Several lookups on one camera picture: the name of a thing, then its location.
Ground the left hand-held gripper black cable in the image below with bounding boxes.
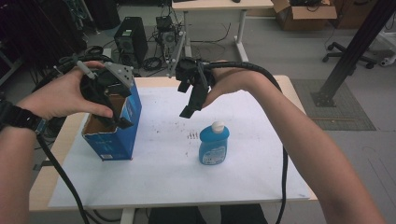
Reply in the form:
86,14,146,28
32,46,114,224

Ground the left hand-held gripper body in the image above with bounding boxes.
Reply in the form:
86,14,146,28
76,60,135,105

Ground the person's left hand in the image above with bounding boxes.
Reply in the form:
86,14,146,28
17,60,115,121

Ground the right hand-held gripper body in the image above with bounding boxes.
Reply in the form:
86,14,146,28
166,31,217,94

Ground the blue bottle with white cap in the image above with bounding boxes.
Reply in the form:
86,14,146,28
198,120,231,166

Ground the hand-held gripper black cable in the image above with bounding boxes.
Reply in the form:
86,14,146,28
32,46,114,224
202,61,290,224

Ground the black metal stand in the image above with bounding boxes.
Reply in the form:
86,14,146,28
310,0,396,108

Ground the white table leg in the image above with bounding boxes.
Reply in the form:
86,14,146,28
119,207,137,224

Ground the open brown cardboard box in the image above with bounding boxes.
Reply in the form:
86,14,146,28
271,0,339,32

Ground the black office chair base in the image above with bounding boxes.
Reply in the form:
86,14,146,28
321,41,378,70

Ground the white table mat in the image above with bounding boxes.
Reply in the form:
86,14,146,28
48,85,311,209

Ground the dark curtain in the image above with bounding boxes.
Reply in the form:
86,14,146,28
0,0,89,74

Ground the coiled black floor cable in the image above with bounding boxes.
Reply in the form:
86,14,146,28
142,55,163,72

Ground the black computer tower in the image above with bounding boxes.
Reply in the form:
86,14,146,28
113,16,149,68

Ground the black wristwatch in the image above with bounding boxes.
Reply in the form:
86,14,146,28
0,100,49,135

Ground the blue cardboard box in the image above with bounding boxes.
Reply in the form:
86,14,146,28
81,77,143,162

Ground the white device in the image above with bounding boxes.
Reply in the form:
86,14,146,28
378,53,396,68

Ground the small open computer case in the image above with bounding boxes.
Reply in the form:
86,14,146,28
154,15,182,54

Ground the person's right hand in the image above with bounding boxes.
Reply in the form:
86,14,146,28
202,66,273,109

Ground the grey floor mat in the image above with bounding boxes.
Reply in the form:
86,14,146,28
290,78,377,132

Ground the white desk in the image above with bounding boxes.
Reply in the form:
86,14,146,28
171,0,275,63

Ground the right hand-held gripper black cable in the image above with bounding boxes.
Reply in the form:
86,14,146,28
202,61,290,224

